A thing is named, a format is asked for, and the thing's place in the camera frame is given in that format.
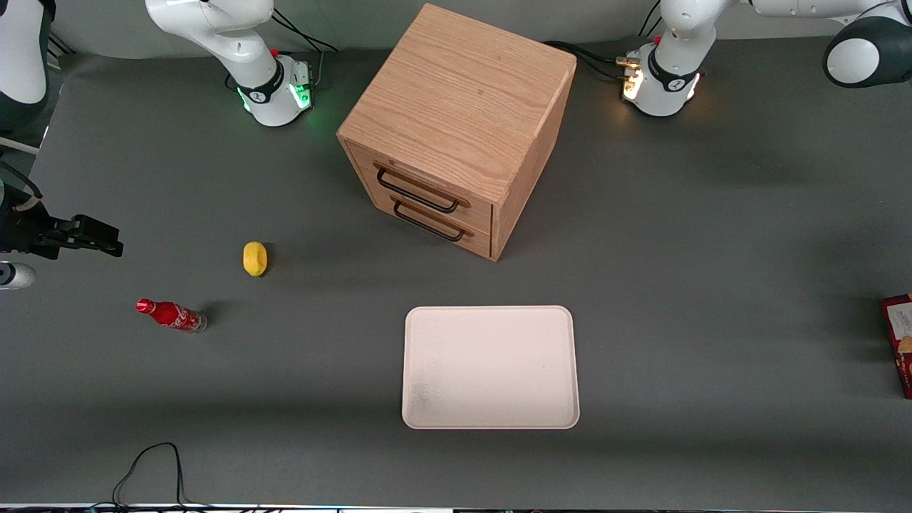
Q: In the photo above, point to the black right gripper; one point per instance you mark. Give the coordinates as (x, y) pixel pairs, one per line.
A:
(21, 233)

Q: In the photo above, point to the red cookie box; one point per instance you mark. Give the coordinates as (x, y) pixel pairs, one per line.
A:
(900, 342)

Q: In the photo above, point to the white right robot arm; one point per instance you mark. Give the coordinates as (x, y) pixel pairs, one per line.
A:
(242, 57)

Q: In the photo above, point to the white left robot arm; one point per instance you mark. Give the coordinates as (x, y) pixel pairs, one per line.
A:
(670, 85)

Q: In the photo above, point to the white rectangular plastic tray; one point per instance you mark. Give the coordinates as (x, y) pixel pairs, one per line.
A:
(490, 367)

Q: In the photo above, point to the red cola bottle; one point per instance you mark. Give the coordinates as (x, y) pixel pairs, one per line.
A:
(171, 314)

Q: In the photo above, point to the yellow lemon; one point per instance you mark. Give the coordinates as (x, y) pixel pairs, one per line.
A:
(255, 258)

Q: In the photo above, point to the oak drawer front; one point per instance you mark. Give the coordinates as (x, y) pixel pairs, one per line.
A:
(477, 206)
(479, 241)

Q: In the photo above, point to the oak wooden drawer cabinet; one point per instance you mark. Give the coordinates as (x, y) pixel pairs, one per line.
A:
(456, 92)

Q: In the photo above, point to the dark grey table mat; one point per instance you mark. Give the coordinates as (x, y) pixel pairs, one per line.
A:
(784, 427)

